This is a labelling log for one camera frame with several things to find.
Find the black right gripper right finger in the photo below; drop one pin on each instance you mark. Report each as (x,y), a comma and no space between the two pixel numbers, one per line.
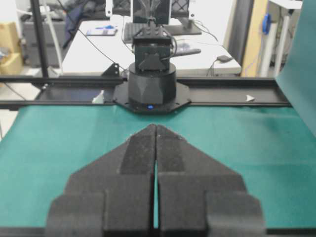
(200,196)

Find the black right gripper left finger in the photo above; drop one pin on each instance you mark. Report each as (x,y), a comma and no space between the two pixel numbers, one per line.
(111,196)

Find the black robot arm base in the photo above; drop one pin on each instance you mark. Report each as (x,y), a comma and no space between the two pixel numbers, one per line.
(152,86)

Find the green table mat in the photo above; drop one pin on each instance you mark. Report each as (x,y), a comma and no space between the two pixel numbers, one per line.
(271,148)

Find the black computer mouse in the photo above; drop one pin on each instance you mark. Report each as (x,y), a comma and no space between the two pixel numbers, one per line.
(224,58)

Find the white desk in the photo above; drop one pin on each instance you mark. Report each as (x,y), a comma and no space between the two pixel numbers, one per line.
(94,54)

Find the green hanging cloth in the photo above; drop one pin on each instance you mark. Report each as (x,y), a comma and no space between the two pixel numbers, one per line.
(297,79)

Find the black keyboard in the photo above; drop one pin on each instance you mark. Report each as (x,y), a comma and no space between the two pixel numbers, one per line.
(130,29)

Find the cardboard boxes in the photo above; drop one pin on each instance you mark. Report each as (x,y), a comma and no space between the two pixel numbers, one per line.
(11,62)

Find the black computer monitor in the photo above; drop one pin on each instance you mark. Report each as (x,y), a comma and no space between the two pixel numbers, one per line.
(177,16)

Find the black aluminium rail frame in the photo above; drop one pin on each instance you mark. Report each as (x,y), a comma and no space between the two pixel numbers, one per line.
(108,91)

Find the black vertical frame post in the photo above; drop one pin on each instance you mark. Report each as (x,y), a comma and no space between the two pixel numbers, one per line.
(37,19)

